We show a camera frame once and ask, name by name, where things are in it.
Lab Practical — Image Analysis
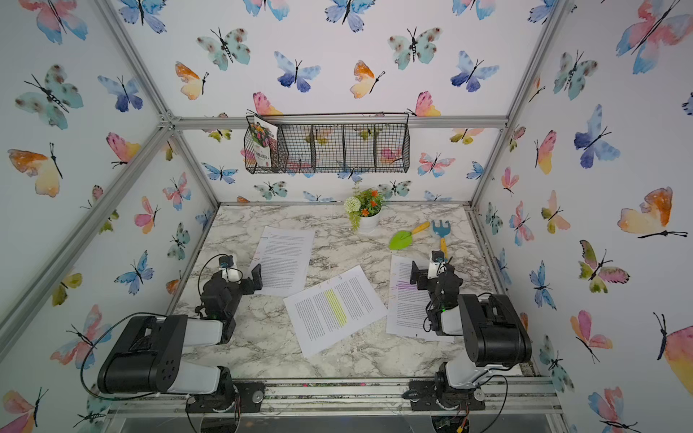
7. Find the purple highlighted document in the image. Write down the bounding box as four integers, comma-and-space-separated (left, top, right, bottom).
386, 255, 455, 343

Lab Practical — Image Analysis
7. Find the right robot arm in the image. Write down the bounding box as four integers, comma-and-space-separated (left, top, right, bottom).
402, 262, 532, 411

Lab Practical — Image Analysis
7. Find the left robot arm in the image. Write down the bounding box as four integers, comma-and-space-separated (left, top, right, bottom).
85, 265, 265, 416

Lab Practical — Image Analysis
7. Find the blue toy rake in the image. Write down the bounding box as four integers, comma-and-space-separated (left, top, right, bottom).
431, 220, 451, 256

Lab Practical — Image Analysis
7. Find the green toy trowel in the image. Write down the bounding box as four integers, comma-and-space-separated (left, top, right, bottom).
389, 222, 431, 251

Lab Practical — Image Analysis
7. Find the plain text document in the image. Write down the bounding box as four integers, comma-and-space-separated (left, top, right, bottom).
250, 227, 315, 298

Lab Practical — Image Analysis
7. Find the yellow highlighted document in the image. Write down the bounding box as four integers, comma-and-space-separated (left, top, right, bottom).
284, 266, 387, 358

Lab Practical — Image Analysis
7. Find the potted flower plant white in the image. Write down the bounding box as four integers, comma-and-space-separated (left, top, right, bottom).
343, 183, 385, 232

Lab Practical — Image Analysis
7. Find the seed packet in basket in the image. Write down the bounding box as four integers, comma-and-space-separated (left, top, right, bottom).
250, 117, 279, 168

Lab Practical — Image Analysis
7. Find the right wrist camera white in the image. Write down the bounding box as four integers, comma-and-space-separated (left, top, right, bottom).
428, 250, 447, 280

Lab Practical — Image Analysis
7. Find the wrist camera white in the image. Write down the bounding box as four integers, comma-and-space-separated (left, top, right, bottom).
428, 250, 447, 280
218, 254, 244, 283

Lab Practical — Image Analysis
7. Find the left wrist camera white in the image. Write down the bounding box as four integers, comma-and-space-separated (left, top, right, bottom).
218, 254, 244, 283

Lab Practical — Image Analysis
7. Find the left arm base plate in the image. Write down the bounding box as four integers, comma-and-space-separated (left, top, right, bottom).
185, 381, 266, 415

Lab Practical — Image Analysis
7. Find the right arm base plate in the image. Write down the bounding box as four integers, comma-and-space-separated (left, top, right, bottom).
402, 380, 485, 412

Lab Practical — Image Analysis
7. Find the black wire basket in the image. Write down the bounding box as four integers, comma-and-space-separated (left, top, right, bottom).
242, 112, 411, 175

